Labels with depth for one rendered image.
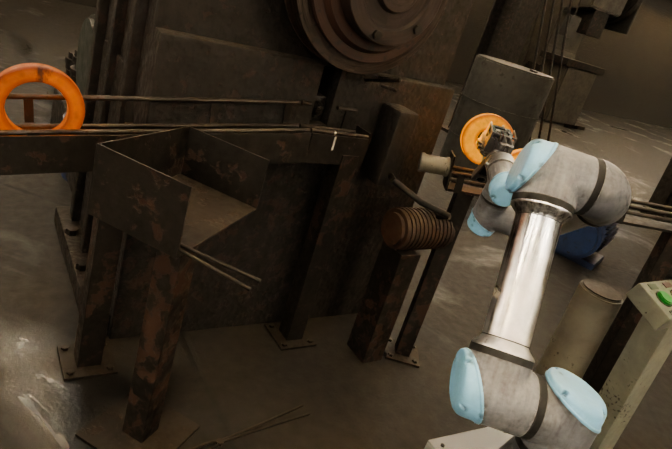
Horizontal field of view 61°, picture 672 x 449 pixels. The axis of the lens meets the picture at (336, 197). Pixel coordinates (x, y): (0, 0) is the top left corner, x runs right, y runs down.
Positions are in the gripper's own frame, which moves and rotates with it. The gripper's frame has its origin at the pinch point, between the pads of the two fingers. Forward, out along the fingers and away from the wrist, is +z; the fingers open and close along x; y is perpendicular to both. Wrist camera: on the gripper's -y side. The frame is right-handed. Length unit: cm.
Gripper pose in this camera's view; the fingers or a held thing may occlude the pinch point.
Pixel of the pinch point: (489, 133)
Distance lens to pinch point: 174.8
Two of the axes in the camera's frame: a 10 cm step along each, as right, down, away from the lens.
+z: 1.3, -5.6, 8.2
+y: 2.5, -7.8, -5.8
